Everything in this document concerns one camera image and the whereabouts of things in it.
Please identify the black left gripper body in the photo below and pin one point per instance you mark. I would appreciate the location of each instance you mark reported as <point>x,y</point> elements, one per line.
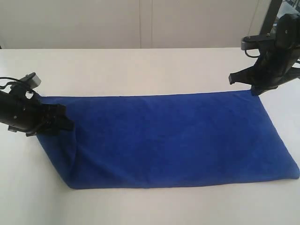
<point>28,116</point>

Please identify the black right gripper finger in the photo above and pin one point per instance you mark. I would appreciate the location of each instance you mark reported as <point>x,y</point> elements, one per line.
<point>256,91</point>
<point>245,76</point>

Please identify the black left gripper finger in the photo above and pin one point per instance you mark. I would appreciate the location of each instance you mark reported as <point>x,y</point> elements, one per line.
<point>60,122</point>

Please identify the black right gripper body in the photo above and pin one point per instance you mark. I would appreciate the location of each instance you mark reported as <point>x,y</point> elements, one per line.
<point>274,67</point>

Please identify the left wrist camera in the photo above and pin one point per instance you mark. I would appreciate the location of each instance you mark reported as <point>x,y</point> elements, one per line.
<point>32,80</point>

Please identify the window with dark frame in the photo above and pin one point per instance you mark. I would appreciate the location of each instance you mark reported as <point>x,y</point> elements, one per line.
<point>276,10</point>

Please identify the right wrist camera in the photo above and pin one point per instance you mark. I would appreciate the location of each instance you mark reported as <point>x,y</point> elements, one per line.
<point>262,43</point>

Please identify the blue towel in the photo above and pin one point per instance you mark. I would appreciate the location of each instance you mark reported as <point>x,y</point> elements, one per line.
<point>167,141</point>

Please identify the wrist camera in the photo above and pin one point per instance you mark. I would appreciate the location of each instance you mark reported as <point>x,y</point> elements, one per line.
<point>262,43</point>
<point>32,80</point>

